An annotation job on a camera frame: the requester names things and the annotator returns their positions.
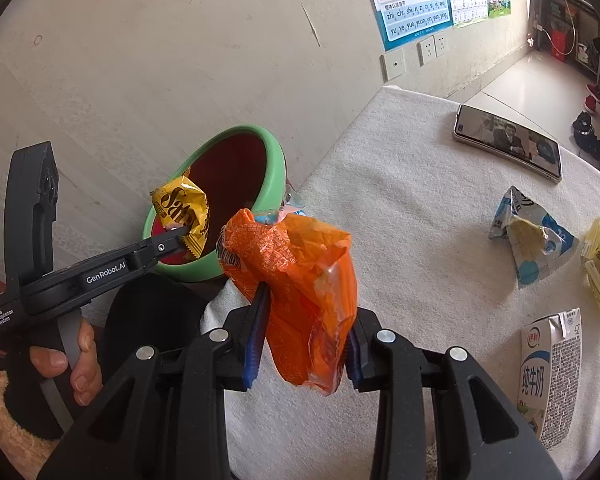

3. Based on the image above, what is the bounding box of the pair of black shoes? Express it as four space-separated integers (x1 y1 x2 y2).
572 112 600 162

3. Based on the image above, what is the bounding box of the yellow snack wrapper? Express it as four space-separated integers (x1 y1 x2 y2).
151 170 211 261

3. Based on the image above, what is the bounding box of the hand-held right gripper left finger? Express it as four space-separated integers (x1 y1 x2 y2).
37 285 272 480

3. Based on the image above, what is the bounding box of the round hole wall plate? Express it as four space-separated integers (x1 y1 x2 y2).
380 51 406 82

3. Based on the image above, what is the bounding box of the green and red plastic basin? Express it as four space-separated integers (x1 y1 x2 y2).
141 124 287 284

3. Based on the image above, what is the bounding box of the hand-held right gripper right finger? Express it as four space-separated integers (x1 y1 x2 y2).
344 307 564 480

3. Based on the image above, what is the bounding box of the blue white carton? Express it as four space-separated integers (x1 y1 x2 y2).
488 186 581 290

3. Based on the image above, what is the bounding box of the person's left forearm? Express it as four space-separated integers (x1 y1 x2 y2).
0 370 62 480

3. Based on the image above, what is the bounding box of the orange snack wrapper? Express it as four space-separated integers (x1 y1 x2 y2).
216 208 359 399

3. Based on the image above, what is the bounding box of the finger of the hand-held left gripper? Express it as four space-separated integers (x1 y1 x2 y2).
129 224 202 272

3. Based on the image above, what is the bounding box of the white milk carton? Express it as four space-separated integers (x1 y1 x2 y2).
517 308 584 451

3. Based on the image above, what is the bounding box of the smartphone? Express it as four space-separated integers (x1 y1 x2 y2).
452 104 564 184

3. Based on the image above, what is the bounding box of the person's left hand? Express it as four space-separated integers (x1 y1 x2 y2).
29 319 104 407

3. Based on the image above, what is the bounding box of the blue letter wall poster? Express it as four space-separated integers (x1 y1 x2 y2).
357 0 455 52

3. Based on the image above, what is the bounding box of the white charging cable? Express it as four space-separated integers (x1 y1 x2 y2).
531 0 579 59

